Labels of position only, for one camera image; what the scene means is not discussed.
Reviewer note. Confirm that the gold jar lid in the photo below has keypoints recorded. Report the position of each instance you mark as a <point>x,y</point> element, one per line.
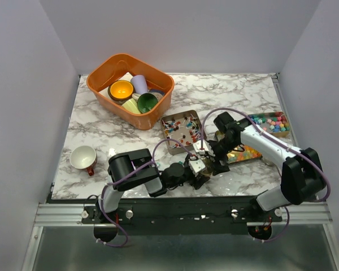
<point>209,168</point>

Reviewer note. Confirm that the lavender cup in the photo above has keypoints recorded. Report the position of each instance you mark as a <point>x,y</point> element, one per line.
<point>139,84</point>

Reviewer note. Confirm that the floral patterned cup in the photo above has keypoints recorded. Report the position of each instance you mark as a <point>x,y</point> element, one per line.
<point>157,93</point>

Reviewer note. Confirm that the white teacup red handle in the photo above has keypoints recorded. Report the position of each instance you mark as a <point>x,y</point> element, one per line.
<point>84,158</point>

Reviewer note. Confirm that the pale yellow cup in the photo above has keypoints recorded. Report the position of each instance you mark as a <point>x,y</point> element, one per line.
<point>131,106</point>

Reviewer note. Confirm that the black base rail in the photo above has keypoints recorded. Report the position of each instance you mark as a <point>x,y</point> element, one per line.
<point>185,216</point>

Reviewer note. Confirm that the tin of lollipops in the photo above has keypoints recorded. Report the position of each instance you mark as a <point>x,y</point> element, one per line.
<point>185,127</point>

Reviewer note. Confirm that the gold tin of translucent candies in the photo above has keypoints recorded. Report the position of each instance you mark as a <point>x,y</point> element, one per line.
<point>241,154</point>

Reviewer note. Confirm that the orange plastic bin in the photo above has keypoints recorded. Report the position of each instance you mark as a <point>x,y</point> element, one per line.
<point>117,66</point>

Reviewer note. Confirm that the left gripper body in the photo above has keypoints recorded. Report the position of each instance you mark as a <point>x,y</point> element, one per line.
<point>188,177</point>

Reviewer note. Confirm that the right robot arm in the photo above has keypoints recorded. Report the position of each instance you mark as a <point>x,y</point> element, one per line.
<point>301,172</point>

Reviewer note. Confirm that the steel scoop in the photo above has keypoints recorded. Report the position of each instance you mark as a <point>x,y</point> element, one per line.
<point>267,162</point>

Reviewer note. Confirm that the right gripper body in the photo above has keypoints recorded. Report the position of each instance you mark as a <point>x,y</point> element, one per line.
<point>221,148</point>

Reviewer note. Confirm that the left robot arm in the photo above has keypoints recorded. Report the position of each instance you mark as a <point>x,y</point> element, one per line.
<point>131,169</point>

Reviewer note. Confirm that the gold tin of pastel candies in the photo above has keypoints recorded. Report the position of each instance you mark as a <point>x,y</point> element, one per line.
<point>274,123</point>

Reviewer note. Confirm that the green bowl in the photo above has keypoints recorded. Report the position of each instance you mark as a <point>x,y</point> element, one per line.
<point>146,102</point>

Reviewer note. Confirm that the orange-lined dark bowl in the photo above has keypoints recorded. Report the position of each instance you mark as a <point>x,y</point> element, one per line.
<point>120,90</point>

